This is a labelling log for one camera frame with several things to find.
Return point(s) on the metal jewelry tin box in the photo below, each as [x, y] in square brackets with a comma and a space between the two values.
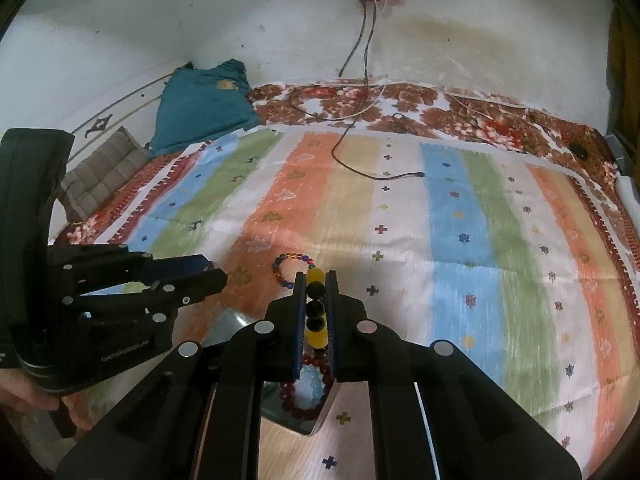
[298, 406]

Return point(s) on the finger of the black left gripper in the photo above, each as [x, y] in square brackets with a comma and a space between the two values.
[182, 290]
[177, 267]

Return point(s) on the teal cloth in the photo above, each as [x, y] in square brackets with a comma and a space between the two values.
[200, 105]

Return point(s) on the small black object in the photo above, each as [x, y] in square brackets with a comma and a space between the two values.
[579, 150]

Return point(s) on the white pillow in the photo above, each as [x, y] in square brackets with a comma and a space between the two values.
[629, 195]

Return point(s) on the grey striped cushion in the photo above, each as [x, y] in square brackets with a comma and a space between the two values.
[94, 181]

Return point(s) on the person left hand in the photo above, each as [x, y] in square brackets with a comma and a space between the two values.
[21, 394]

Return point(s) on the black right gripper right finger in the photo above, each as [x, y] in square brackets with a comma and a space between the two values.
[434, 413]

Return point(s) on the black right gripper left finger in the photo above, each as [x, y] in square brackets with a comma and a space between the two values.
[196, 415]

